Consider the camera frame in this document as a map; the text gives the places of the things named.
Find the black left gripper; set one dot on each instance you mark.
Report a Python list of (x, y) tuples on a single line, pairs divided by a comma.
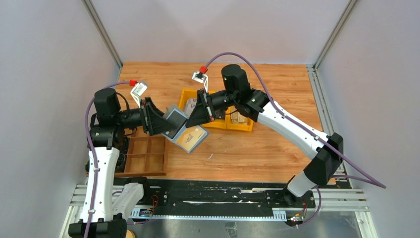
[(154, 121)]

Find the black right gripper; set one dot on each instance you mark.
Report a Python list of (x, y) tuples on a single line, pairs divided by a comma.
[(200, 114)]

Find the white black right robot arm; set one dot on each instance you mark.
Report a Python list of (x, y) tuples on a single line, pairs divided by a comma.
[(321, 148)]

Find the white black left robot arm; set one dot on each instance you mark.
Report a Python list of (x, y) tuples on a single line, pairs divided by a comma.
[(102, 217)]

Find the silver VIP card stack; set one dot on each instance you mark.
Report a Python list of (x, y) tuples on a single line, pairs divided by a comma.
[(189, 106)]

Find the black VIP card stack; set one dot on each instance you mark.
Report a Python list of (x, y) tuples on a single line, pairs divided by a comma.
[(220, 114)]

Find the yellow bin with silver cards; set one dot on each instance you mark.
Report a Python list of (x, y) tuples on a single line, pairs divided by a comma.
[(199, 115)]

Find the yellow bin with black cards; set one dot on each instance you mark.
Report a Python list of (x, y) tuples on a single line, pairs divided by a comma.
[(218, 120)]

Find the gold VIP card stack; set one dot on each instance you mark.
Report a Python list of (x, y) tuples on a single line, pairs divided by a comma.
[(237, 118)]

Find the wooden compartment tray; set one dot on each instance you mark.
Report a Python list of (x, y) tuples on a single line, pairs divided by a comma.
[(146, 156)]

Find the dark rolled belts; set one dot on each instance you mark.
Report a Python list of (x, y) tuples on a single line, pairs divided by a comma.
[(121, 157)]

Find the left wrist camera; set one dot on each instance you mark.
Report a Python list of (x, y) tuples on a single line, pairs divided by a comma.
[(138, 89)]

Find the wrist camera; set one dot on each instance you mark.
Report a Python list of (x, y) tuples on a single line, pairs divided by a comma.
[(201, 78), (138, 89)]

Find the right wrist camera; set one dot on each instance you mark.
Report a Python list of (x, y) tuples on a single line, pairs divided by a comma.
[(201, 78)]

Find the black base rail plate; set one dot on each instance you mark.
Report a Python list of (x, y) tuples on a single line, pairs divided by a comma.
[(223, 199)]

